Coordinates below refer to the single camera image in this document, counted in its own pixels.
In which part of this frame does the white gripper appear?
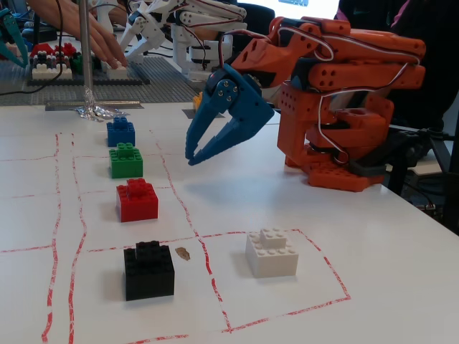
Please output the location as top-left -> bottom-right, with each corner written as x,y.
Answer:
119,0 -> 180,62

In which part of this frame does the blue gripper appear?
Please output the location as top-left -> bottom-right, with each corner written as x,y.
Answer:
184,63 -> 276,166

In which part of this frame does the bare forearm of bystander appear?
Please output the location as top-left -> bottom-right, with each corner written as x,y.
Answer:
27,0 -> 90,41

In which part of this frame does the grey square tape marker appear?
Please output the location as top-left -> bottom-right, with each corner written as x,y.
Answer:
181,108 -> 226,120

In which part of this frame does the white flat toy brick block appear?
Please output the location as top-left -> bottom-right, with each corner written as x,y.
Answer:
105,64 -> 131,80

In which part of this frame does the blue toy brick block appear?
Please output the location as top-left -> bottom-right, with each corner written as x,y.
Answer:
106,116 -> 136,148

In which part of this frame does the green toy brick block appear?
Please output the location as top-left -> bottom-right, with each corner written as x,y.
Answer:
109,142 -> 144,179

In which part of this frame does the red toy brick block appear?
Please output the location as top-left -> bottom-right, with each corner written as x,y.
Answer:
115,178 -> 159,223

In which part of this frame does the white stepped toy brick block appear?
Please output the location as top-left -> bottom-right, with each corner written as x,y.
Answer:
245,227 -> 300,279

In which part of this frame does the black toy brick block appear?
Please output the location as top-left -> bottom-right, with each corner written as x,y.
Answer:
123,240 -> 176,301

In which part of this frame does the bare hand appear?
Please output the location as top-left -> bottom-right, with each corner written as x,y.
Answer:
79,13 -> 129,70

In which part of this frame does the white plastic robot part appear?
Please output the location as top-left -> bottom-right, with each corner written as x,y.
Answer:
89,0 -> 126,34

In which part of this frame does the metal pole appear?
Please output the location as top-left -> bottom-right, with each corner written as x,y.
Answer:
79,0 -> 95,105

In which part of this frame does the grey studded baseplate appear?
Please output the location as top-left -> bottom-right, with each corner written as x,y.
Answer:
0,55 -> 202,107

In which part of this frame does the red toy brick pile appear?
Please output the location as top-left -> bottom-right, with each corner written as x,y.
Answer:
29,42 -> 78,61

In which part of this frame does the white toy brick row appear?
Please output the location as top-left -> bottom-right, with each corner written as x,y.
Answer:
32,62 -> 73,81

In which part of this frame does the grey tape strip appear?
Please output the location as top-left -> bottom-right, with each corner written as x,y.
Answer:
45,101 -> 145,112

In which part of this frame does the black office chair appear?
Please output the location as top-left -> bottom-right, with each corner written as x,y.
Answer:
238,3 -> 276,39

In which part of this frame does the black table clamp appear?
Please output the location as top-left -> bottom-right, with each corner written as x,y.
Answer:
348,127 -> 449,179

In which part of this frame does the small circuit board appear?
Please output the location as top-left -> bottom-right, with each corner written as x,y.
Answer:
415,202 -> 445,218

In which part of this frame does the person in black shirt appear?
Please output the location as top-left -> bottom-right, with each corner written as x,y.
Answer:
333,0 -> 459,133

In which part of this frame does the white red servo wire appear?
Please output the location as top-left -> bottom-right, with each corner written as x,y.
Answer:
220,24 -> 420,164

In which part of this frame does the black cable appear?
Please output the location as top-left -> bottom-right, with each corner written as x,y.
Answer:
0,53 -> 84,97

